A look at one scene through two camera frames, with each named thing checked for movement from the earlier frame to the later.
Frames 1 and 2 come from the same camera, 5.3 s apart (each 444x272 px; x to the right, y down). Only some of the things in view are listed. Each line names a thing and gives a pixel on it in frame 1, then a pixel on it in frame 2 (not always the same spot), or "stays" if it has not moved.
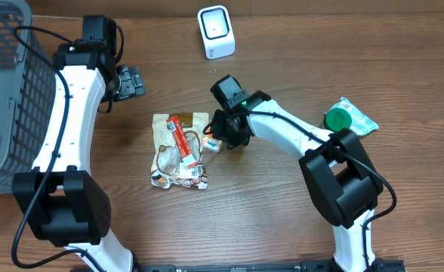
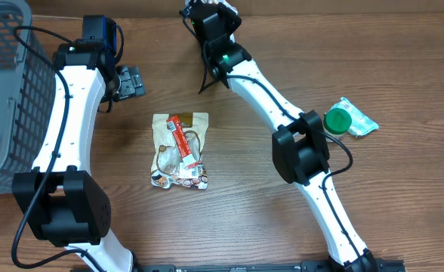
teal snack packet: (361, 123) stays
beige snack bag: (168, 167) stays
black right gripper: (223, 131) to (205, 5)
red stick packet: (182, 143) stays
